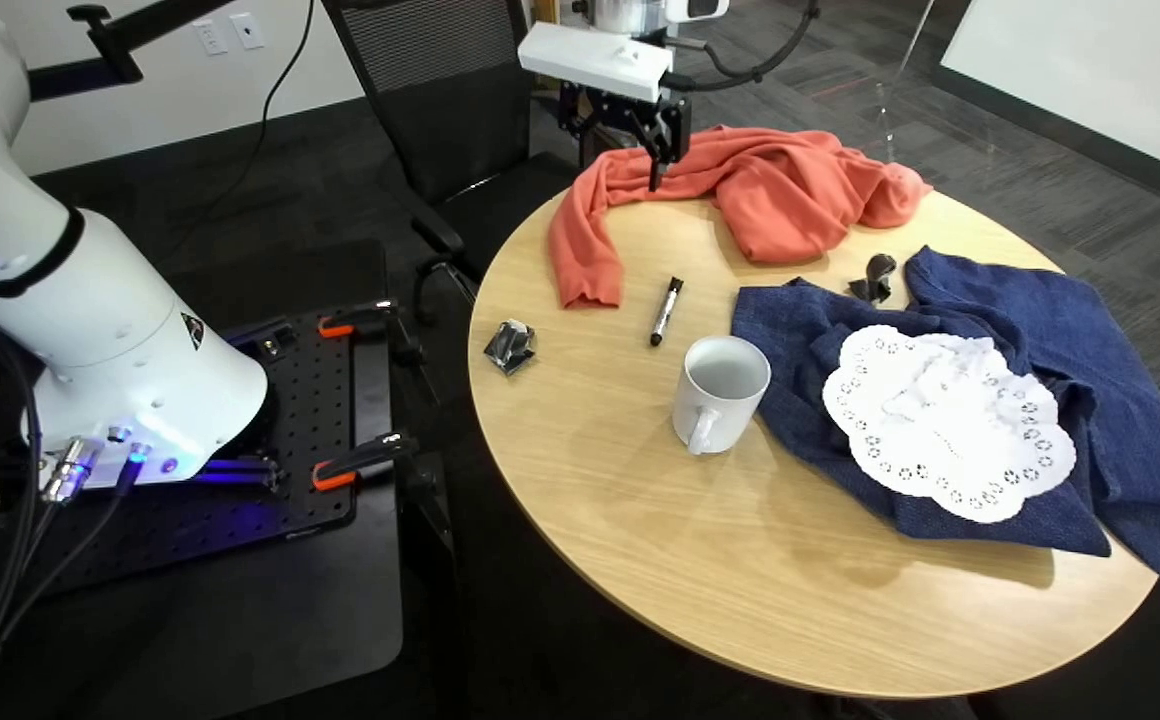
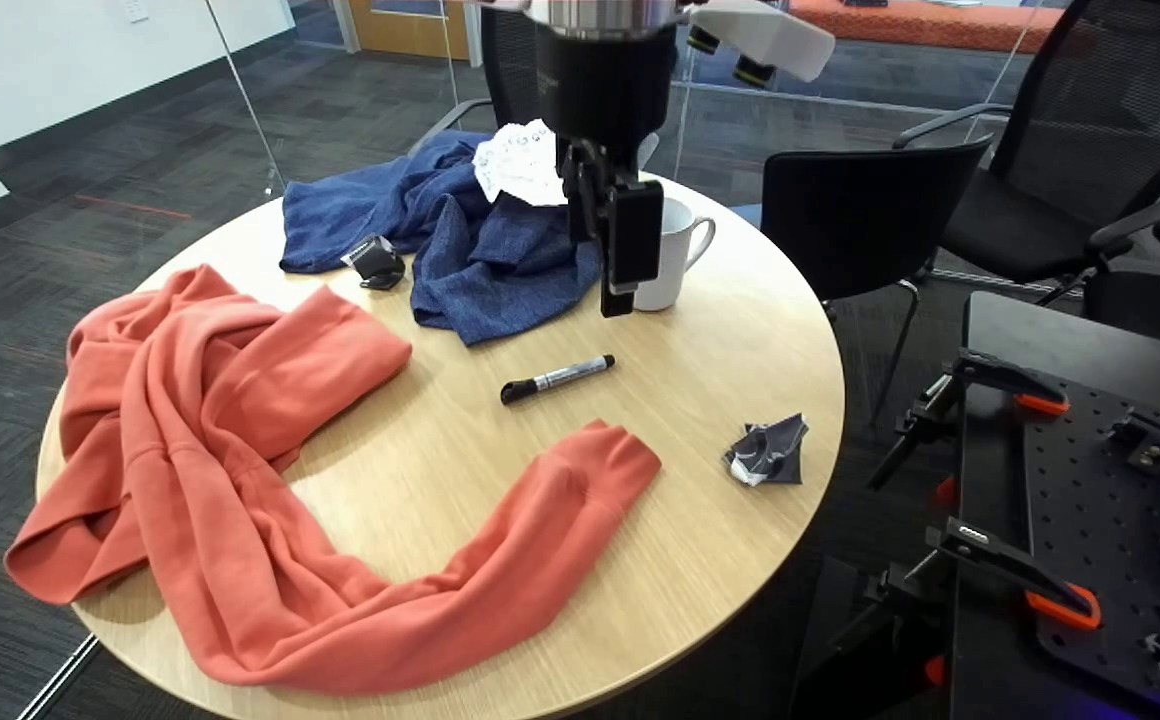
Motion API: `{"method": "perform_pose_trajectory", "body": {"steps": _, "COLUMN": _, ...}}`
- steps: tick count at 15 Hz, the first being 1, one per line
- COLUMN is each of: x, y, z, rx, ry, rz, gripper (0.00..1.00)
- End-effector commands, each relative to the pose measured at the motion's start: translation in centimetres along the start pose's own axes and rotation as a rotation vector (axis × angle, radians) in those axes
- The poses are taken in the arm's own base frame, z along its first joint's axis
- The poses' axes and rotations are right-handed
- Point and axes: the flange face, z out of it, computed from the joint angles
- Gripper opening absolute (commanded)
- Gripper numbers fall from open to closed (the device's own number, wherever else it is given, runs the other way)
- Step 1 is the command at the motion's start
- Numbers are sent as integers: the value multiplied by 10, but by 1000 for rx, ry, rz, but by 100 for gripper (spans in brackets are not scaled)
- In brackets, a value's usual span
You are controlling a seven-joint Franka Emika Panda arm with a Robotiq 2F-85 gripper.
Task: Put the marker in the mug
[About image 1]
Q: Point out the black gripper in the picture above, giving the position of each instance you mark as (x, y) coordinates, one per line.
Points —
(622, 106)

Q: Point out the black marker pen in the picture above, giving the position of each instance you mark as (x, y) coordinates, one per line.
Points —
(664, 313)

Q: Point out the white ceramic mug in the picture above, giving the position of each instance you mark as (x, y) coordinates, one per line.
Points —
(715, 404)

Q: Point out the orange cloth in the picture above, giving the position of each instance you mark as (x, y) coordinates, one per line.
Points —
(781, 194)

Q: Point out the black office chair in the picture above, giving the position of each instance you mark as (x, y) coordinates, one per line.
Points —
(445, 106)

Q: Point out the crumpled black binder clip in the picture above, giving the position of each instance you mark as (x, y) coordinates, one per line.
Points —
(509, 346)

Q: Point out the small black binder clip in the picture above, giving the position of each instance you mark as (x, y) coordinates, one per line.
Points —
(872, 278)

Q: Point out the black orange bar clamp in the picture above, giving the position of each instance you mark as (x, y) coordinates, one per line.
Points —
(359, 463)
(355, 323)

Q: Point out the white paper doily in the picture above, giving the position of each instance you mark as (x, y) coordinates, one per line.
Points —
(944, 420)

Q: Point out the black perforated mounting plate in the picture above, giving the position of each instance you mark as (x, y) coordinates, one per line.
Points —
(316, 403)

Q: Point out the blue cloth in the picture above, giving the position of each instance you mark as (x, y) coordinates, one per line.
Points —
(1126, 385)

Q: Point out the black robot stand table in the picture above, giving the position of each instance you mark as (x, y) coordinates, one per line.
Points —
(206, 625)

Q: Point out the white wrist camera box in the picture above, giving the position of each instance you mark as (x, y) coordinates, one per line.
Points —
(592, 61)

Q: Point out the white wall outlet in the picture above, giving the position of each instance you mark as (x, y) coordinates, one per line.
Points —
(230, 35)

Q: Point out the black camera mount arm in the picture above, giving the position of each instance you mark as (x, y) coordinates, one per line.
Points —
(120, 36)

